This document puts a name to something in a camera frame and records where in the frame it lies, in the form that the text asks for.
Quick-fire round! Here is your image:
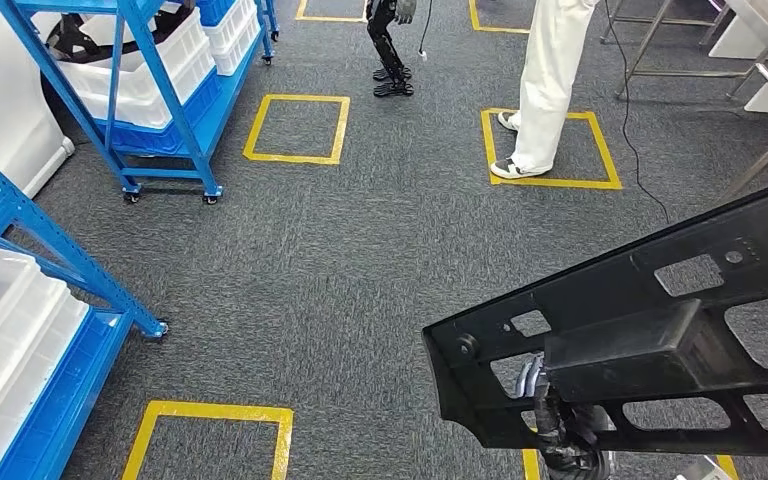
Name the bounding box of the black floor cable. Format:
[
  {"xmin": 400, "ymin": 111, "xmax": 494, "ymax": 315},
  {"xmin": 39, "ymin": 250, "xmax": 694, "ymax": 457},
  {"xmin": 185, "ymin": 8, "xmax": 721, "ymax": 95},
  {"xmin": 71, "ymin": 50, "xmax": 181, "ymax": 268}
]
[{"xmin": 602, "ymin": 0, "xmax": 671, "ymax": 225}]

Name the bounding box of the black humanoid robot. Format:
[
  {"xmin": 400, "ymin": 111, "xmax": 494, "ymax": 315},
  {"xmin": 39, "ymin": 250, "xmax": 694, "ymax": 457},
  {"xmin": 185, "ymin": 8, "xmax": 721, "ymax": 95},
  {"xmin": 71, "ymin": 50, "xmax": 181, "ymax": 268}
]
[{"xmin": 365, "ymin": 0, "xmax": 418, "ymax": 99}]

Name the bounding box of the white cabinet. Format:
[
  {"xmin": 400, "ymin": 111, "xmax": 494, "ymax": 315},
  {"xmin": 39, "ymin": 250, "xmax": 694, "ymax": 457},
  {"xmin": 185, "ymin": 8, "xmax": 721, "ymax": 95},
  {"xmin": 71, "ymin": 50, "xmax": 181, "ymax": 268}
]
[{"xmin": 708, "ymin": 16, "xmax": 768, "ymax": 115}]

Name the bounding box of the black plastic plate frame part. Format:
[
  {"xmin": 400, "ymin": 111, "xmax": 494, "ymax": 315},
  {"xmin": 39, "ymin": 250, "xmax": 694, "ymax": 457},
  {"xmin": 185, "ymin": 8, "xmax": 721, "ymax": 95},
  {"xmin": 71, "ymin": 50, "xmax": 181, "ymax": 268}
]
[{"xmin": 421, "ymin": 173, "xmax": 768, "ymax": 460}]

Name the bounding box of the person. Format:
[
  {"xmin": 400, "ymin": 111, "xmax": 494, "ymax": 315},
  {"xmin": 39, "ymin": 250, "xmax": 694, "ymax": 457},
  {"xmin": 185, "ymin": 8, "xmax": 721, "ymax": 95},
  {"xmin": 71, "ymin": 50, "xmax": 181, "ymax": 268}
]
[{"xmin": 489, "ymin": 0, "xmax": 601, "ymax": 180}]

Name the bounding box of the black steering wheel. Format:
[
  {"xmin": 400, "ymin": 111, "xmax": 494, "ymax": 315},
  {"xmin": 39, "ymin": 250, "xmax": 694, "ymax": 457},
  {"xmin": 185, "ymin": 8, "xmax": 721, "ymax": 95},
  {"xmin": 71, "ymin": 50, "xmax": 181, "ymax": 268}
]
[{"xmin": 46, "ymin": 3, "xmax": 196, "ymax": 64}]

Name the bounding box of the small white plastic crate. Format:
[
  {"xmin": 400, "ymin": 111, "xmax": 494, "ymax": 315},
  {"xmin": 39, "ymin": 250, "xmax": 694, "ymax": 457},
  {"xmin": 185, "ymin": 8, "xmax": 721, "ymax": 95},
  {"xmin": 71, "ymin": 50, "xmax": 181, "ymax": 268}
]
[{"xmin": 201, "ymin": 0, "xmax": 263, "ymax": 77}]

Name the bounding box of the hanging black robot cable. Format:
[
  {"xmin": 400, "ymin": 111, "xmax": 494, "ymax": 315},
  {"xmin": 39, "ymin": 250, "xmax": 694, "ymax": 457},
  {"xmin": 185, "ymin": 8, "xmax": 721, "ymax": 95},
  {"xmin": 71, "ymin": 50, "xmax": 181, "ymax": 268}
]
[{"xmin": 417, "ymin": 0, "xmax": 435, "ymax": 62}]

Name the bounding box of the blue wheeled shelf rack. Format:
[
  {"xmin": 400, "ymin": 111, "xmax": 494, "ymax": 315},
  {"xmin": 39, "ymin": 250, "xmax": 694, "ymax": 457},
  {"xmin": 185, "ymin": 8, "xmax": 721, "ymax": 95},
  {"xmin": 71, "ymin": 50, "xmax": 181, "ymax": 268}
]
[{"xmin": 0, "ymin": 0, "xmax": 281, "ymax": 205}]

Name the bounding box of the small blue plastic crate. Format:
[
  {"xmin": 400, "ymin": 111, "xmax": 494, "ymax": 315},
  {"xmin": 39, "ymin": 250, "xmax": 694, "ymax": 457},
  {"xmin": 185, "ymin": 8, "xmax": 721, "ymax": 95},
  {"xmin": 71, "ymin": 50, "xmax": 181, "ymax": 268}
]
[{"xmin": 195, "ymin": 0, "xmax": 236, "ymax": 28}]

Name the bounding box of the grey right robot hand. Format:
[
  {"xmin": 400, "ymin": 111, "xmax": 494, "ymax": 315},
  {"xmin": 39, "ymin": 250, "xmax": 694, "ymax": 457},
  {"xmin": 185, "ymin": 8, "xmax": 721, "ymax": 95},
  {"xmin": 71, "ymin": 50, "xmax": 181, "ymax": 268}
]
[{"xmin": 515, "ymin": 352, "xmax": 601, "ymax": 465}]

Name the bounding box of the yellow floor tape square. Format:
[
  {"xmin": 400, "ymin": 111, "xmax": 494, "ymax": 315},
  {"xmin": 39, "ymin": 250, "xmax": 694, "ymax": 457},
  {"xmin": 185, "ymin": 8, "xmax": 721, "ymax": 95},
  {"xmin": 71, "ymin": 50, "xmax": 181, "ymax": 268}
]
[
  {"xmin": 468, "ymin": 0, "xmax": 532, "ymax": 34},
  {"xmin": 242, "ymin": 93, "xmax": 351, "ymax": 166},
  {"xmin": 479, "ymin": 107, "xmax": 624, "ymax": 191},
  {"xmin": 294, "ymin": 0, "xmax": 369, "ymax": 23}
]

